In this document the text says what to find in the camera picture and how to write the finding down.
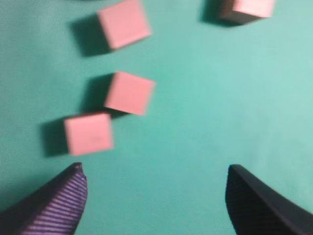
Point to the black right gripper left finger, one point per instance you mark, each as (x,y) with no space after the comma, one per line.
(54,209)

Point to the pink cube placed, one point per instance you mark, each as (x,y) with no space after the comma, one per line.
(129,93)
(246,11)
(124,23)

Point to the green cloth backdrop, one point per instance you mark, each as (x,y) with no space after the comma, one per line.
(224,94)

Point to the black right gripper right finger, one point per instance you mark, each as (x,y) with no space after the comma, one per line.
(255,208)

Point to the pink cube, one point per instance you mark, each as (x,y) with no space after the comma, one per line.
(89,133)

